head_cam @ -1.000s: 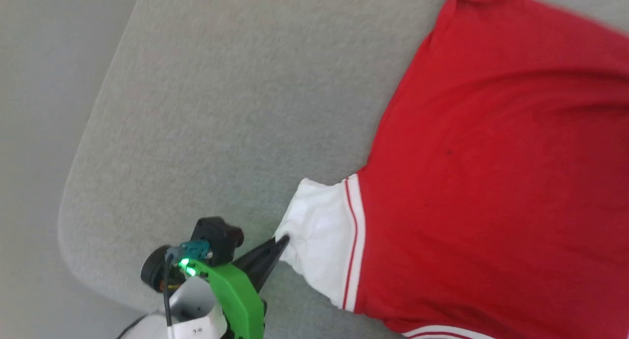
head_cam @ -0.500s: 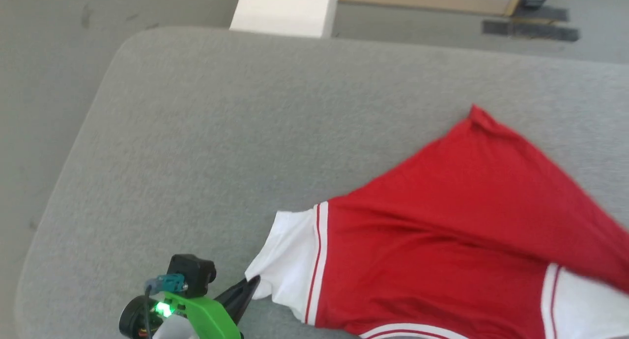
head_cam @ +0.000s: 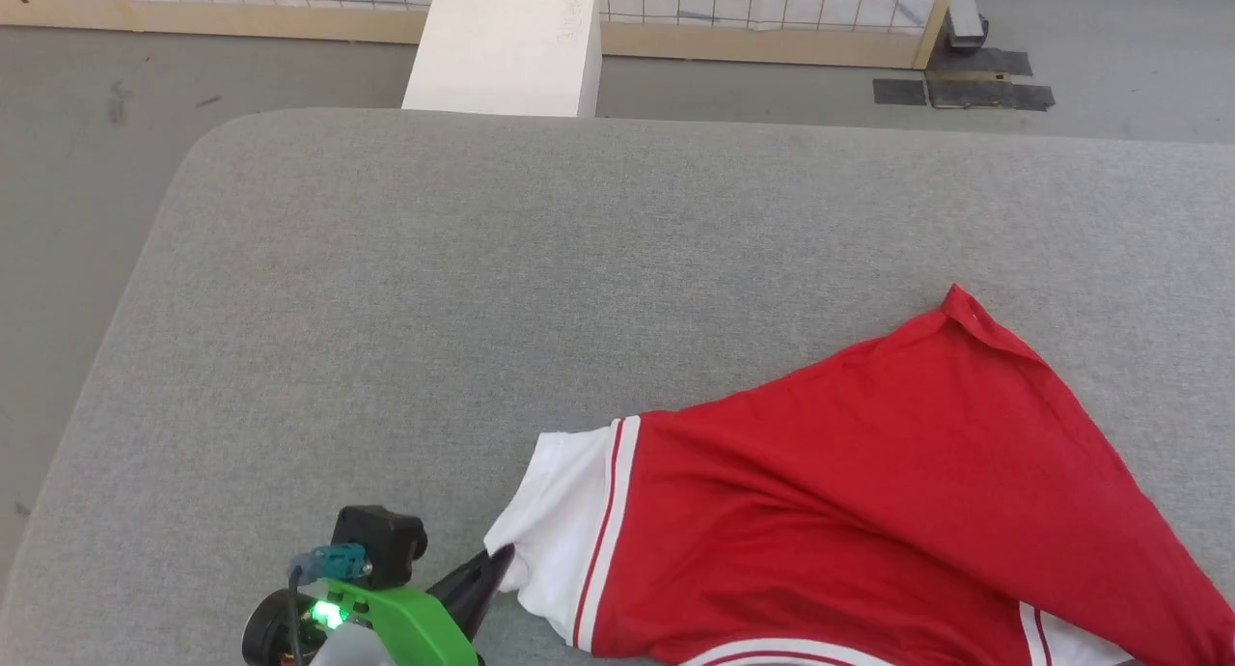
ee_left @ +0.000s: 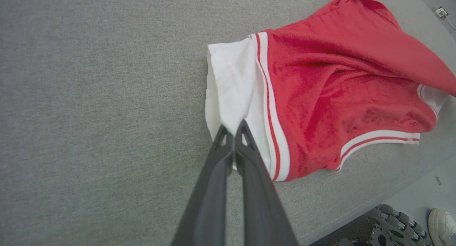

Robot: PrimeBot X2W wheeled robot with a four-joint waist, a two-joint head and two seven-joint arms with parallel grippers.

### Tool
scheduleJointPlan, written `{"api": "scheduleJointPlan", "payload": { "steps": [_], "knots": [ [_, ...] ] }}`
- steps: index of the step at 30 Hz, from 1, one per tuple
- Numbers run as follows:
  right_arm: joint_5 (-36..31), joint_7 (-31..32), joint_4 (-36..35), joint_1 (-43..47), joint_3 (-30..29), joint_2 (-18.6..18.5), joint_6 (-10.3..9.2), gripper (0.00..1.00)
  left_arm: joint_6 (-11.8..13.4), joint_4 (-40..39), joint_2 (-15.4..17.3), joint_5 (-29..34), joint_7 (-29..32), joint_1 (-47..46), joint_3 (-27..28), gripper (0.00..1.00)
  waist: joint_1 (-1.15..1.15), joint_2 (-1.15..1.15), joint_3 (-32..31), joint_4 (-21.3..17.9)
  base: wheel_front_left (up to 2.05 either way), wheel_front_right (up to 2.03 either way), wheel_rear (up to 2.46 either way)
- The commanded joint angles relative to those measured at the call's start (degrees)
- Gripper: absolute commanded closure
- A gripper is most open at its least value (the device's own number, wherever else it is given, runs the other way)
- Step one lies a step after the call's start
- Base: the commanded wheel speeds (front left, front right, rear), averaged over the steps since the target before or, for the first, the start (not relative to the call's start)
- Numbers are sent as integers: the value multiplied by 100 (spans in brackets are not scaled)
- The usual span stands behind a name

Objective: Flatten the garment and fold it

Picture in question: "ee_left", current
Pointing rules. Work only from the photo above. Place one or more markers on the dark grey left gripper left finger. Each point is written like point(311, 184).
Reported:
point(210, 203)

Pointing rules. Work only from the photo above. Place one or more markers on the grey roller robot wheel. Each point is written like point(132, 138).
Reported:
point(395, 228)

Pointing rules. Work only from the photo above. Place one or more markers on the grey fabric upholstered platform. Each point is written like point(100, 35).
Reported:
point(107, 114)

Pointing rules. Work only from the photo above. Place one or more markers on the red garment with white stripes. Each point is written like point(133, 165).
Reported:
point(338, 82)

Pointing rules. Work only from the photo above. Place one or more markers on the white sneaker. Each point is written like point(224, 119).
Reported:
point(443, 226)

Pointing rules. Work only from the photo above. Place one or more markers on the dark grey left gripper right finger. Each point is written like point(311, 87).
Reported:
point(260, 203)

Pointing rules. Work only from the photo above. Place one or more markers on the white floor socket box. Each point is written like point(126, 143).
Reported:
point(441, 12)

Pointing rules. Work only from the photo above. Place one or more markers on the small grey floor scrap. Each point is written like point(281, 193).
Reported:
point(438, 180)

